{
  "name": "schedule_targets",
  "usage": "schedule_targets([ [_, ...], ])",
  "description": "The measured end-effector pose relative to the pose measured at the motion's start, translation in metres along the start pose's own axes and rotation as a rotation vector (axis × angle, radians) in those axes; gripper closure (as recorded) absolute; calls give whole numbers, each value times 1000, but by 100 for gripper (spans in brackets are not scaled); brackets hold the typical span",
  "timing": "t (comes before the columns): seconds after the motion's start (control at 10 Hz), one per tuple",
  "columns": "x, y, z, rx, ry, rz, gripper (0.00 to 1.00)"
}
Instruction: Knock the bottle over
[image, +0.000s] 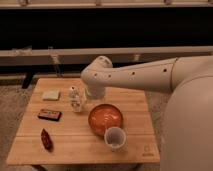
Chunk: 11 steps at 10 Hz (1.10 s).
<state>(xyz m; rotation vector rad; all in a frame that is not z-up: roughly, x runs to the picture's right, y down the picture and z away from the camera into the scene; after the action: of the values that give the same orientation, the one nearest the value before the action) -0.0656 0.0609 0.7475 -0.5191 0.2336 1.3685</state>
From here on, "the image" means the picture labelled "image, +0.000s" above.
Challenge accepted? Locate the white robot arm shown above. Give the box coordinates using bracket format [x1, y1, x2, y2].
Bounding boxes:
[81, 55, 213, 171]

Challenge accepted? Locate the orange bowl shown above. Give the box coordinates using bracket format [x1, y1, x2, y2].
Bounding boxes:
[88, 104, 123, 136]

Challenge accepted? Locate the clear plastic cup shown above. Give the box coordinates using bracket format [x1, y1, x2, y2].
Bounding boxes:
[104, 127, 126, 151]

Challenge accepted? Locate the pale yellow sponge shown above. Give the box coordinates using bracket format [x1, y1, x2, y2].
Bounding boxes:
[42, 90, 60, 101]

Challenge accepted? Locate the wooden table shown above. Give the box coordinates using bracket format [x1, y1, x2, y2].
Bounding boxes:
[7, 78, 160, 165]

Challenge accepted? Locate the dark red snack bar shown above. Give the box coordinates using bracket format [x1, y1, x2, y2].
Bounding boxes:
[38, 109, 62, 121]

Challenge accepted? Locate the grey metal rail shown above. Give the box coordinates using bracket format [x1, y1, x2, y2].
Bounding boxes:
[0, 46, 213, 66]

